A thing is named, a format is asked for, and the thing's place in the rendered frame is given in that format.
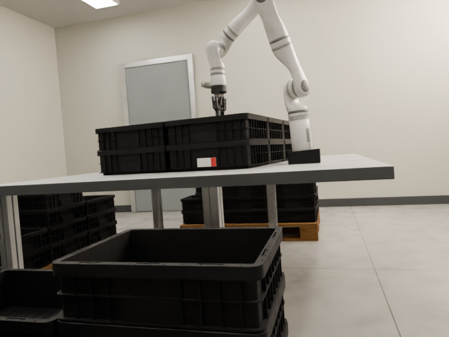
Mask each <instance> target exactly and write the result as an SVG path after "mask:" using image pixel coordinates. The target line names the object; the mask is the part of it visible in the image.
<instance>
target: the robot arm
mask: <svg viewBox="0 0 449 337"><path fill-rule="evenodd" d="M258 14H259V15H260V17H261V19H262V22H263V25H264V28H265V32H266V34H267V38H268V40H269V44H270V46H271V49H272V51H273V54H274V56H275V57H276V58H277V59H278V60H279V61H280V62H281V63H282V64H284V65H285V66H286V67H287V69H288V70H289V71H290V73H291V76H292V78H293V79H291V80H287V81H286V82H285V83H284V84H283V95H284V100H285V107H286V109H287V112H288V117H289V128H290V135H291V146H292V151H293V152H295V151H301V150H312V149H313V140H312V133H311V129H310V123H309V113H308V107H307V106H305V105H302V104H300V103H299V99H298V98H302V97H305V96H307V95H308V94H309V83H308V81H307V78H306V76H305V74H304V72H303V70H302V67H301V65H300V63H299V60H298V59H297V56H296V53H295V50H294V48H293V44H292V41H291V38H290V36H289V33H288V31H287V29H286V27H285V25H284V24H283V22H282V21H281V18H280V17H279V15H278V13H277V9H276V7H275V2H274V0H251V1H250V3H249V4H248V5H247V6H246V7H245V8H244V9H243V10H242V11H241V12H240V13H239V14H238V15H237V16H236V17H235V18H234V19H233V20H232V21H231V22H230V23H229V24H228V25H227V26H226V27H225V28H224V29H223V31H222V32H221V34H220V36H221V37H222V39H221V41H220V42H217V41H210V42H208V44H207V46H206V56H207V58H208V62H209V65H210V82H201V87H203V88H207V89H210V90H211V94H214V96H212V107H213V109H214V111H215V115H216V116H220V115H225V110H227V99H225V98H224V95H223V94H226V92H227V81H226V76H225V65H224V64H223V63H222V62H221V60H220V59H221V58H223V57H224V56H225V55H226V54H227V53H228V51H229V49H230V48H231V45H232V44H233V42H234V41H235V39H236V38H237V37H238V36H239V35H240V34H241V33H242V32H243V31H244V30H245V28H246V27H247V26H248V25H249V23H250V22H251V21H252V20H253V19H254V18H255V17H256V16H257V15H258Z"/></svg>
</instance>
